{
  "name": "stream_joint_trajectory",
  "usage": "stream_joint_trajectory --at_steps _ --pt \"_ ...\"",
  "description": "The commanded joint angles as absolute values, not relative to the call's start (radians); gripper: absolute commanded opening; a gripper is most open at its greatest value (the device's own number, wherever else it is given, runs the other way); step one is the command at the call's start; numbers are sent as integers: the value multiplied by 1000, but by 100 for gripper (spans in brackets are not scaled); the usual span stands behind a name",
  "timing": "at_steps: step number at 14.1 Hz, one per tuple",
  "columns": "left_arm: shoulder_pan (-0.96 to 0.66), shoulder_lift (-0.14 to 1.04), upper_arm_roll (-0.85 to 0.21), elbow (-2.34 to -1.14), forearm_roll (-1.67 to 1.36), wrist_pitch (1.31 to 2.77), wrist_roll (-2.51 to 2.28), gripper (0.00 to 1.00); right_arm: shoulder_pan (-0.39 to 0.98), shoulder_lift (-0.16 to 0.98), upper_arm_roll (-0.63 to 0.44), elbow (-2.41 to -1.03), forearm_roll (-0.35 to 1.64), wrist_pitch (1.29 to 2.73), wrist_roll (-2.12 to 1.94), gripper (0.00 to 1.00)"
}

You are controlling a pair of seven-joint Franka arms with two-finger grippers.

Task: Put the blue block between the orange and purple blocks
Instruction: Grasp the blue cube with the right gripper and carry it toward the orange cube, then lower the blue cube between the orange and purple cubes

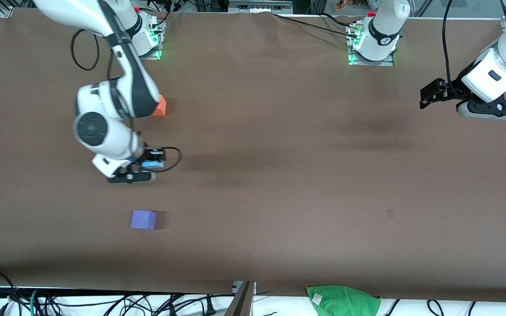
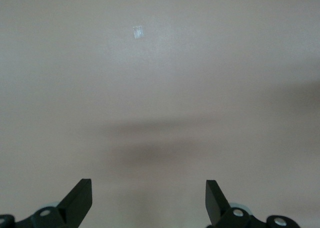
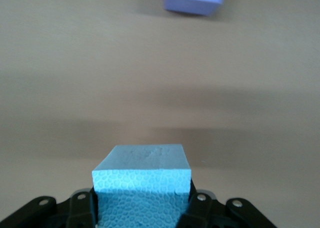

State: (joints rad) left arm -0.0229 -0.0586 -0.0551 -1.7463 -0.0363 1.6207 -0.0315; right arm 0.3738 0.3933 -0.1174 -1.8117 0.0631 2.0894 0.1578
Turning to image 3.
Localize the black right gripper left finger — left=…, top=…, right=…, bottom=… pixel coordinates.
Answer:
left=0, top=187, right=99, bottom=228

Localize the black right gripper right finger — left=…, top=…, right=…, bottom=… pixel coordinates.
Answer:
left=177, top=187, right=277, bottom=228

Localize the blue foam block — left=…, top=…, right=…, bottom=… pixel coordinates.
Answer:
left=91, top=144, right=193, bottom=228

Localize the purple foam block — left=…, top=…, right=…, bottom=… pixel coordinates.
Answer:
left=161, top=0, right=225, bottom=17

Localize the brown table cover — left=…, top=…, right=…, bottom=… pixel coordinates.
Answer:
left=0, top=0, right=320, bottom=228

